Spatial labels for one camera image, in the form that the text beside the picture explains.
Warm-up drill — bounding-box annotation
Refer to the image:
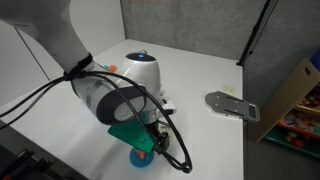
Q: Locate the blue storage bin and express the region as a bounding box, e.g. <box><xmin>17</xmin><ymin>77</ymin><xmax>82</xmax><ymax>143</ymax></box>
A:
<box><xmin>310</xmin><ymin>46</ymin><xmax>320</xmax><ymax>74</ymax></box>

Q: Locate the black equipment frame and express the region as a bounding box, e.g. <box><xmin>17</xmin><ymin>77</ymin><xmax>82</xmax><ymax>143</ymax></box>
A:
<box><xmin>0</xmin><ymin>143</ymin><xmax>89</xmax><ymax>180</ymax></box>

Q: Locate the pale yellow sticker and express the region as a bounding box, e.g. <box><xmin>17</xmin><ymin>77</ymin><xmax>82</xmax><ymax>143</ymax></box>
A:
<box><xmin>222</xmin><ymin>85</ymin><xmax>236</xmax><ymax>94</ymax></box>

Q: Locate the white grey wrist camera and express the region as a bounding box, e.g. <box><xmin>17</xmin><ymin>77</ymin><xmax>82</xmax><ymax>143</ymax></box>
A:
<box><xmin>159</xmin><ymin>96</ymin><xmax>177</xmax><ymax>116</ymax></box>

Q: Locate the grey metal mounting plate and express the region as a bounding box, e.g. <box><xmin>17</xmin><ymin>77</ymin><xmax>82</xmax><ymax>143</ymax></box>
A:
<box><xmin>204</xmin><ymin>90</ymin><xmax>261</xmax><ymax>124</ymax></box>

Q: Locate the black tripod pole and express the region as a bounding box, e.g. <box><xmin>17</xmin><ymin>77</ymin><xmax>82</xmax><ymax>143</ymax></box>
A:
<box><xmin>236</xmin><ymin>0</ymin><xmax>274</xmax><ymax>67</ymax></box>

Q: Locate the wooden toy storage shelf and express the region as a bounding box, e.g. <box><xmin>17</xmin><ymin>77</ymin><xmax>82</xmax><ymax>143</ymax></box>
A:
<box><xmin>249</xmin><ymin>57</ymin><xmax>320</xmax><ymax>159</ymax></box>

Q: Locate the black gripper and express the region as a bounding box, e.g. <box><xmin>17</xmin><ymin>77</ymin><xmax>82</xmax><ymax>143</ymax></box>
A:
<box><xmin>148</xmin><ymin>120</ymin><xmax>171</xmax><ymax>151</ymax></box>

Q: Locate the blue toy saucer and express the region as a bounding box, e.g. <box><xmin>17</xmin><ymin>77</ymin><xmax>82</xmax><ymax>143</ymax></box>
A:
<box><xmin>129</xmin><ymin>148</ymin><xmax>156</xmax><ymax>169</ymax></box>

